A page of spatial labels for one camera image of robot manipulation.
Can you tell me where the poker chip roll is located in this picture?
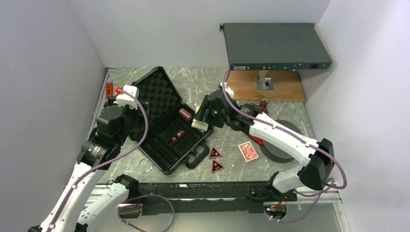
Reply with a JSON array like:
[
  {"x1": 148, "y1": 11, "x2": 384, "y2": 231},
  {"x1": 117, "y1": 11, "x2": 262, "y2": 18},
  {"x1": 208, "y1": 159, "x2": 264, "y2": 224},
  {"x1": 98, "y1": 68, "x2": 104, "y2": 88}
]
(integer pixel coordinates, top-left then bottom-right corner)
[{"x1": 178, "y1": 108, "x2": 193, "y2": 122}]

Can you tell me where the black foam-lined carrying case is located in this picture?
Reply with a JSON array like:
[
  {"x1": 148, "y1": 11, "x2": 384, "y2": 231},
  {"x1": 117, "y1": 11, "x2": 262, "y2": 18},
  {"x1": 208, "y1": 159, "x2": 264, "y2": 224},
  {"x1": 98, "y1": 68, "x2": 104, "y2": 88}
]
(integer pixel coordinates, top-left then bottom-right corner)
[{"x1": 105, "y1": 66, "x2": 214, "y2": 175}]

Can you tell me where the red playing card deck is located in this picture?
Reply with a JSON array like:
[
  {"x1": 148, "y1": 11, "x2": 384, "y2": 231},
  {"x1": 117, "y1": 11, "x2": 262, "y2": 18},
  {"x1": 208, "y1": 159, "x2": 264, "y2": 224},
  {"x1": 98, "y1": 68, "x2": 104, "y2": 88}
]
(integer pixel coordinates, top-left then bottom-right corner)
[{"x1": 238, "y1": 141, "x2": 259, "y2": 162}]

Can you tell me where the blue playing card deck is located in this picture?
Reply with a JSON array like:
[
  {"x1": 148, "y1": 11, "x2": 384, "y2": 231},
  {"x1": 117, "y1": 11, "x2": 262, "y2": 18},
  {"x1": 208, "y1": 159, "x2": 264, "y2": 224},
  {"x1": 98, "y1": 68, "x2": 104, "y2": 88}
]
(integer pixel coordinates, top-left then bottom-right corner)
[{"x1": 191, "y1": 106, "x2": 209, "y2": 132}]

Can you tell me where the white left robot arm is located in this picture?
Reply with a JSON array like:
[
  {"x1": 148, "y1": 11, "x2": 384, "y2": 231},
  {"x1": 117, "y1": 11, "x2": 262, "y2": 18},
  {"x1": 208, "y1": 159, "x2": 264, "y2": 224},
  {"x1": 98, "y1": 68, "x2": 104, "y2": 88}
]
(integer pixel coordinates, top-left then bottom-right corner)
[{"x1": 29, "y1": 101, "x2": 148, "y2": 232}]

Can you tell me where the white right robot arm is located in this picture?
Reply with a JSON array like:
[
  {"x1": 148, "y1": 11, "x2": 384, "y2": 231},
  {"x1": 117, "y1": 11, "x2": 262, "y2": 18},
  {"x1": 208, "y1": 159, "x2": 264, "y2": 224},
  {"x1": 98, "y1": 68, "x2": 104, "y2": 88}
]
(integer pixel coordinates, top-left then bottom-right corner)
[{"x1": 192, "y1": 89, "x2": 335, "y2": 201}]

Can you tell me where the red dice set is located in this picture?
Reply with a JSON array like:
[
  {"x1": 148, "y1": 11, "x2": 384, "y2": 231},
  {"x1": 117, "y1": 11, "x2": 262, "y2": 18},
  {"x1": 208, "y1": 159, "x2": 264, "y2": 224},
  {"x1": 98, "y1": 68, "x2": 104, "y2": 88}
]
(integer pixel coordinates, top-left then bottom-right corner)
[{"x1": 172, "y1": 130, "x2": 185, "y2": 143}]

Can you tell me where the upper red triangle button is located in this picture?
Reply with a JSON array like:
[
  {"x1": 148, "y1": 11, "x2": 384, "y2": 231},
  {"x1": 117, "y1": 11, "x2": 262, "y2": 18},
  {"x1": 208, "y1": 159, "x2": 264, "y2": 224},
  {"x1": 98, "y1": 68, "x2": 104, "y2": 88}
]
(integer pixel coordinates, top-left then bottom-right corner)
[{"x1": 209, "y1": 147, "x2": 223, "y2": 159}]

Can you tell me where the left clear round disc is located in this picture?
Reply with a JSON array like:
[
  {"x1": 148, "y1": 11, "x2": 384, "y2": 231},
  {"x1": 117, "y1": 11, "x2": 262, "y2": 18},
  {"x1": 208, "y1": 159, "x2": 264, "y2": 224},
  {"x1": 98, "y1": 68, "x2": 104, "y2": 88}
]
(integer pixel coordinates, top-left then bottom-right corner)
[{"x1": 138, "y1": 158, "x2": 153, "y2": 173}]

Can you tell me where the clear round disc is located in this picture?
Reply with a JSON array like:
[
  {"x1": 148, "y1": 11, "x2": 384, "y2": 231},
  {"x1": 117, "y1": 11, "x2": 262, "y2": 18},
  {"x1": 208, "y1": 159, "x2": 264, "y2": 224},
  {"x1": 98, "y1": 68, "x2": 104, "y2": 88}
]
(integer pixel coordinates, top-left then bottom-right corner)
[
  {"x1": 256, "y1": 159, "x2": 270, "y2": 172},
  {"x1": 138, "y1": 158, "x2": 153, "y2": 173}
]

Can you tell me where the lower red all-in triangle button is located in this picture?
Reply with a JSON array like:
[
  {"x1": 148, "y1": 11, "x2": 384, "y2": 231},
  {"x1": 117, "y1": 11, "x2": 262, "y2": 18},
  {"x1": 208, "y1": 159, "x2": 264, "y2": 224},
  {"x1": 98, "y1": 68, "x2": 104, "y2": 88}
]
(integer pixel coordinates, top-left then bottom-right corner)
[{"x1": 211, "y1": 160, "x2": 225, "y2": 173}]

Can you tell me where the right clear round disc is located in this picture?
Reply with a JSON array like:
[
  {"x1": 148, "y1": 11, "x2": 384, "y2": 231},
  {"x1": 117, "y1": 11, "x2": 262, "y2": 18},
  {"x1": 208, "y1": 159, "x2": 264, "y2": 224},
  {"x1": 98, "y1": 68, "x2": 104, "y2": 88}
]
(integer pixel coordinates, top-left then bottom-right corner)
[{"x1": 256, "y1": 159, "x2": 270, "y2": 172}]

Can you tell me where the plywood base board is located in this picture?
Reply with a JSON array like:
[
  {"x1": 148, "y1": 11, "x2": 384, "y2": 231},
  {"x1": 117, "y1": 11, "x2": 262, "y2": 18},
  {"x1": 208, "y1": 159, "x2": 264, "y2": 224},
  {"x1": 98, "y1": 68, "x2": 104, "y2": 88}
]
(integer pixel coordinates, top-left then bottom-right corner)
[{"x1": 227, "y1": 71, "x2": 306, "y2": 102}]

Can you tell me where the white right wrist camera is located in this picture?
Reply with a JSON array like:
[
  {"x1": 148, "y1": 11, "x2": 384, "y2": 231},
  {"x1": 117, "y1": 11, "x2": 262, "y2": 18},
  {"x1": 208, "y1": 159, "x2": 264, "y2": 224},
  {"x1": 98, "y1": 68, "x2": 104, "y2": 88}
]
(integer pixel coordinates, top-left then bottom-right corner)
[{"x1": 220, "y1": 82, "x2": 234, "y2": 98}]

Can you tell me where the red-handled adjustable wrench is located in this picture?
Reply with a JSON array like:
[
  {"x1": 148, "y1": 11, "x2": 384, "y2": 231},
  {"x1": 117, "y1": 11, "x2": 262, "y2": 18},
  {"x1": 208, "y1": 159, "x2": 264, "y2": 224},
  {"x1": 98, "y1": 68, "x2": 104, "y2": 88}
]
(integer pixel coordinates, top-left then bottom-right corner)
[{"x1": 105, "y1": 82, "x2": 114, "y2": 98}]

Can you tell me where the metal device stand bracket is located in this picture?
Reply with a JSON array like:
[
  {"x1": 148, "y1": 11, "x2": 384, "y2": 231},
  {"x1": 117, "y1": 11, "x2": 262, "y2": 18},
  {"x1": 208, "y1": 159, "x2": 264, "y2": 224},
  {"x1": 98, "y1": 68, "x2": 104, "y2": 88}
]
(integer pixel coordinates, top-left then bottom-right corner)
[{"x1": 255, "y1": 70, "x2": 274, "y2": 91}]

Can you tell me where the grey rack-mount network device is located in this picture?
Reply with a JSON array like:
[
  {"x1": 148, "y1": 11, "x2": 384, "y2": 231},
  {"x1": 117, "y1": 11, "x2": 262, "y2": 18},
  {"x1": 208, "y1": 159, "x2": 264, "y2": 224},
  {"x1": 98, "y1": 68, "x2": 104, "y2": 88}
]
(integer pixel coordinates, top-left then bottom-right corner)
[{"x1": 220, "y1": 23, "x2": 333, "y2": 71}]

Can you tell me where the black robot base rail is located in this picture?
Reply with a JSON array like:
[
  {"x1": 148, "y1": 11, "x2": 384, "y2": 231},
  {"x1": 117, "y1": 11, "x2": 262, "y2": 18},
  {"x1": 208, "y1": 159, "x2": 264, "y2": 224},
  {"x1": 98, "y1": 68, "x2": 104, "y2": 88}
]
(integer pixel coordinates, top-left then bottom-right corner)
[{"x1": 127, "y1": 181, "x2": 297, "y2": 216}]

